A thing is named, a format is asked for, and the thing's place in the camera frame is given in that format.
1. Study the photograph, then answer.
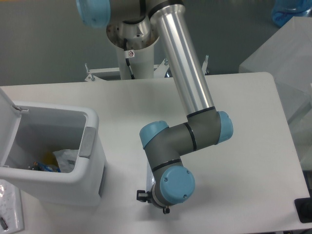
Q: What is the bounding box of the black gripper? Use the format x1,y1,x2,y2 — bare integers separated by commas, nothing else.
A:
136,187,170,215

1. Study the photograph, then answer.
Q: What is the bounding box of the clear plastic bottle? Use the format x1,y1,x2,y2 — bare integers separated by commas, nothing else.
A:
146,162,156,191

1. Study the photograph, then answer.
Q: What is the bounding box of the white paper trash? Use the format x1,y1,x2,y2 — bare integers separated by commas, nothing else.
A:
53,149,78,173

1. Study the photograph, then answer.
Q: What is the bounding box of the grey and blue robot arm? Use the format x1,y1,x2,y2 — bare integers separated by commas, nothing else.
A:
76,0,234,214

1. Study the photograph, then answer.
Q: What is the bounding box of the yellow trash in can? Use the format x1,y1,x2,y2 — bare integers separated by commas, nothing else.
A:
42,152,59,167

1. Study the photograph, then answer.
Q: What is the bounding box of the blue trash in can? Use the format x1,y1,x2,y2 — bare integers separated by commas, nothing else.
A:
28,162,61,173

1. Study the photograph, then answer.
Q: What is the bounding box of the white trash can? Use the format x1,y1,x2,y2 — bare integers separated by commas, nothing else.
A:
0,92,106,206

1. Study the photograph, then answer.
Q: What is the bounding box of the plastic covered sheet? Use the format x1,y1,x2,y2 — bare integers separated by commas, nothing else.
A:
0,179,24,234

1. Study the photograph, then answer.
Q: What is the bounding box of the black device at table edge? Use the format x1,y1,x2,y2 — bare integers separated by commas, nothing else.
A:
294,197,312,223

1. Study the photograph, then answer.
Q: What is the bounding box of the white side table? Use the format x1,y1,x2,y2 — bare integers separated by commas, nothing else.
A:
239,17,312,171

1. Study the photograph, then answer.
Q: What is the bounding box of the blue water jug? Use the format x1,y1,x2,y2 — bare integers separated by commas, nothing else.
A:
271,0,312,27

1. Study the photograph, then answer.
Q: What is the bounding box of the white pedestal base frame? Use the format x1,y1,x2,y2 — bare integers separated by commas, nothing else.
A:
84,55,210,82

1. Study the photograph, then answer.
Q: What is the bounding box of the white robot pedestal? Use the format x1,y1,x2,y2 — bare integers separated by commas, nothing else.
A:
106,16,159,68

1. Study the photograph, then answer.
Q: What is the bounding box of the black cable on pedestal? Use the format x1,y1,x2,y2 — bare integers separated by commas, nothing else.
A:
123,38,136,80

